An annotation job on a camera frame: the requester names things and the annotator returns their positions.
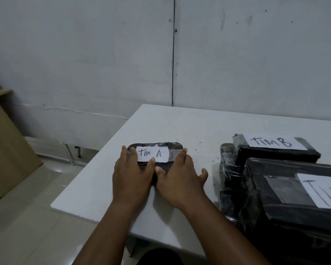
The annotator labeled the person's left forearm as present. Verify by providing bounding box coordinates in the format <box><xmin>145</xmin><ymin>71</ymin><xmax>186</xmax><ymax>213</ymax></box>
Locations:
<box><xmin>72</xmin><ymin>200</ymin><xmax>142</xmax><ymax>265</ymax></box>

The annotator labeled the large black wrapped labelled box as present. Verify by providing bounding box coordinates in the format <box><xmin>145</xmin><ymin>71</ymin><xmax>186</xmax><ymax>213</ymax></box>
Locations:
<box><xmin>237</xmin><ymin>157</ymin><xmax>331</xmax><ymax>265</ymax></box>

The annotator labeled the person's left hand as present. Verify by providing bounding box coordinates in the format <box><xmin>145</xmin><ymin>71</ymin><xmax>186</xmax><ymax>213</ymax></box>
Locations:
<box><xmin>112</xmin><ymin>145</ymin><xmax>156</xmax><ymax>207</ymax></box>

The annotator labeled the person's right hand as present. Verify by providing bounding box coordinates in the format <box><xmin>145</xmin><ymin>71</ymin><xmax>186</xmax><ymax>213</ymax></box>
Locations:
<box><xmin>155</xmin><ymin>147</ymin><xmax>209</xmax><ymax>210</ymax></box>

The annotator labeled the small black labelled package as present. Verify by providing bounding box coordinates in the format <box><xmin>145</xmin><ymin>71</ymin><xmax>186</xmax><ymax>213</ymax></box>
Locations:
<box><xmin>127</xmin><ymin>142</ymin><xmax>184</xmax><ymax>186</ymax></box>

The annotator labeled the grey metal table frame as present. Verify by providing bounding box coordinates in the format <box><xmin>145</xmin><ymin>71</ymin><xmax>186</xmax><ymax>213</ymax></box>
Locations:
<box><xmin>59</xmin><ymin>142</ymin><xmax>88</xmax><ymax>167</ymax></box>

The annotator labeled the white wall cable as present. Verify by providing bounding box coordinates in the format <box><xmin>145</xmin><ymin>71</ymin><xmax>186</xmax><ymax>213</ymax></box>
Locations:
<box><xmin>11</xmin><ymin>103</ymin><xmax>131</xmax><ymax>120</ymax></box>

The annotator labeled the brown wooden cabinet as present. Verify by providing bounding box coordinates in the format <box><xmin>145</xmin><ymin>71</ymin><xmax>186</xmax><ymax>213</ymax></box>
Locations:
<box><xmin>0</xmin><ymin>88</ymin><xmax>43</xmax><ymax>202</ymax></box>

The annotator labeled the flat black labelled box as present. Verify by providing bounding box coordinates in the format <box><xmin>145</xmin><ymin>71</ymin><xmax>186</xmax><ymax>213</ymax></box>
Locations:
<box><xmin>232</xmin><ymin>133</ymin><xmax>321</xmax><ymax>167</ymax></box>

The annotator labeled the person's right forearm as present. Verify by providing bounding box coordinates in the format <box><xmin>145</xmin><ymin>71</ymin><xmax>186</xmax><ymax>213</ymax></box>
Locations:
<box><xmin>179</xmin><ymin>192</ymin><xmax>271</xmax><ymax>265</ymax></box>

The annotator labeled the black plastic wrapped bundle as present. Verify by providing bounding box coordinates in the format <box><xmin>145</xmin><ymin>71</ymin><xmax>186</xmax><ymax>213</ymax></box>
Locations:
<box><xmin>219</xmin><ymin>143</ymin><xmax>245</xmax><ymax>219</ymax></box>

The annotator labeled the person's dark clothing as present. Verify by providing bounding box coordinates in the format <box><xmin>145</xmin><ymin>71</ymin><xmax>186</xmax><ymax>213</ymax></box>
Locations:
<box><xmin>136</xmin><ymin>248</ymin><xmax>184</xmax><ymax>265</ymax></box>

